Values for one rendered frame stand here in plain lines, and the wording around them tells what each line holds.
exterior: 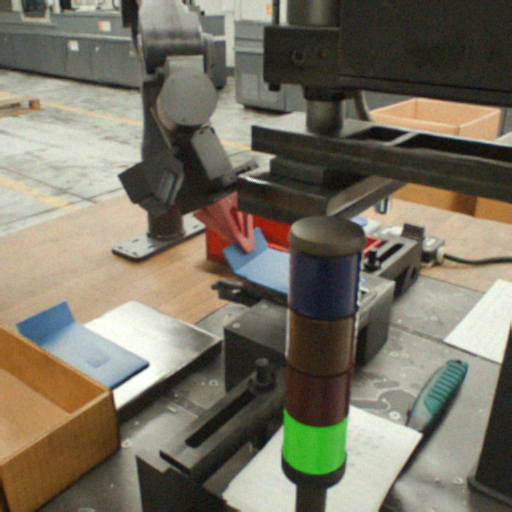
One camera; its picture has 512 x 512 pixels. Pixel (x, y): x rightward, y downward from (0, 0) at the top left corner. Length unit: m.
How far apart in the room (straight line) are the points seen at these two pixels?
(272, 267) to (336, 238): 0.41
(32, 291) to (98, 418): 0.38
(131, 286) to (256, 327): 0.32
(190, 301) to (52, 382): 0.26
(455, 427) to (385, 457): 0.14
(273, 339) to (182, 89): 0.27
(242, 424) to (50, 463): 0.17
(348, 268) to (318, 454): 0.12
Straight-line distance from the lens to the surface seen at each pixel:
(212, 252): 0.92
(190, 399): 0.64
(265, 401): 0.52
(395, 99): 5.59
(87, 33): 8.82
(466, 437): 0.63
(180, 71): 0.60
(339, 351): 0.30
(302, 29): 0.52
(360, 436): 0.53
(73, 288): 0.88
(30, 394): 0.68
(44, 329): 0.73
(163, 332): 0.71
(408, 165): 0.49
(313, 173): 0.52
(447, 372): 0.66
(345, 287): 0.28
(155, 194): 0.60
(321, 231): 0.28
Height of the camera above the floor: 1.30
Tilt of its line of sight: 25 degrees down
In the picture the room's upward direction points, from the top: straight up
